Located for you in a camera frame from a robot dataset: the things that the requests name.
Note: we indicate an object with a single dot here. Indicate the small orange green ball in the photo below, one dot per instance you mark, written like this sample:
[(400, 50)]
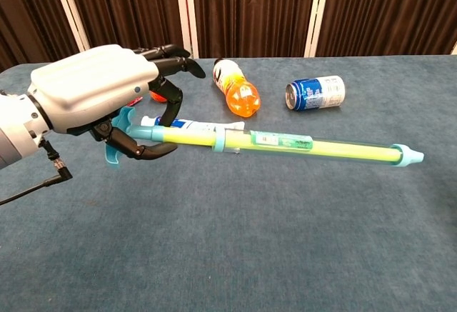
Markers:
[(157, 97)]

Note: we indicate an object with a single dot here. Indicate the brown pleated screen panel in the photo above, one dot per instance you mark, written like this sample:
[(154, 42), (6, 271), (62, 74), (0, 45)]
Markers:
[(28, 12), (125, 12), (385, 12), (250, 12)]

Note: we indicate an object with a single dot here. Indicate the white blue toothpaste tube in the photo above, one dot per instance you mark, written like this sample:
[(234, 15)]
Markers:
[(200, 125)]

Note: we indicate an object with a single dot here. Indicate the blue white drink can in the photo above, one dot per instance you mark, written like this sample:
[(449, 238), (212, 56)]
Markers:
[(317, 92)]

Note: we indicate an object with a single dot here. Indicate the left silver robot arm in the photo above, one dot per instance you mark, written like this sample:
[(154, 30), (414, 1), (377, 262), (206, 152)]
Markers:
[(14, 130)]

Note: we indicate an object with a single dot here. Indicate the orange drink plastic bottle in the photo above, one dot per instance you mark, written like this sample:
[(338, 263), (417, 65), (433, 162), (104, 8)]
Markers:
[(242, 98)]

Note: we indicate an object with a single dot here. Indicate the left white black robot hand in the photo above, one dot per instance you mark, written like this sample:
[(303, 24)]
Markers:
[(93, 87)]

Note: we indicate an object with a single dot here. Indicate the blue-grey table cloth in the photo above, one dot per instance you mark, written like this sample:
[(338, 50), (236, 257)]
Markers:
[(228, 255)]

